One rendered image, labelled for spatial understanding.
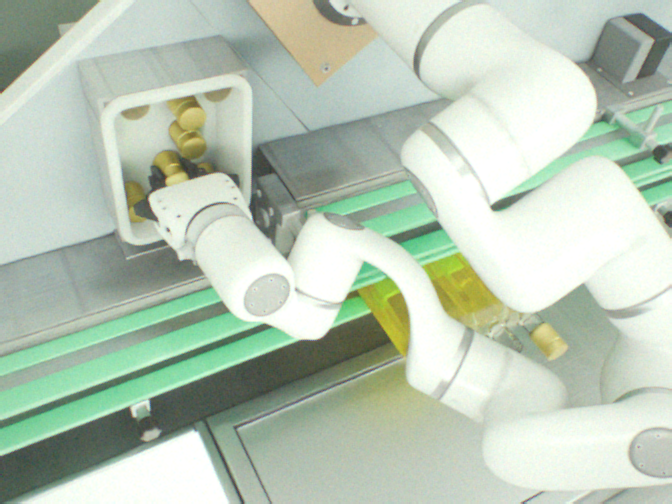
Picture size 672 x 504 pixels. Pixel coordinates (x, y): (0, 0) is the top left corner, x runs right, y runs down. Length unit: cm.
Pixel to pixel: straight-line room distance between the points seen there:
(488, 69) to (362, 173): 37
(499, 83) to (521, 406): 30
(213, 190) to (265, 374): 40
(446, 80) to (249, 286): 27
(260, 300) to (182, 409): 44
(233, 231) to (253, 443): 40
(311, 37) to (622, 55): 65
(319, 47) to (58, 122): 32
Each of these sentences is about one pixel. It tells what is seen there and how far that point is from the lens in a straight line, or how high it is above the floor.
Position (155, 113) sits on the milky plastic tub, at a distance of 89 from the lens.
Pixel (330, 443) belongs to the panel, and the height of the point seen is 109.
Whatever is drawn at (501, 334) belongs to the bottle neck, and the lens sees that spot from 102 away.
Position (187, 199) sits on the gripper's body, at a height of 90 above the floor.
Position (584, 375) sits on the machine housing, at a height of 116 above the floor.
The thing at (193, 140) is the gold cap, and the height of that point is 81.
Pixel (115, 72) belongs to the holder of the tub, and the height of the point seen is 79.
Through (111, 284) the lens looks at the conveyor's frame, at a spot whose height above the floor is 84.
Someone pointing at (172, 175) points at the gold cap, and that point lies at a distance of 90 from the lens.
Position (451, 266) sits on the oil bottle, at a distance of 106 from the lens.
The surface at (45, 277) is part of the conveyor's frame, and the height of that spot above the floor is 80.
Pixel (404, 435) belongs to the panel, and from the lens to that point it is 105.
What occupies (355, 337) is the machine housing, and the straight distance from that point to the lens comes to 117.
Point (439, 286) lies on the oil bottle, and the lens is 102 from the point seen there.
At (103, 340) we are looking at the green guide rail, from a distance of 93.
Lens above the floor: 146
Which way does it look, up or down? 33 degrees down
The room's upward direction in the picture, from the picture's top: 145 degrees clockwise
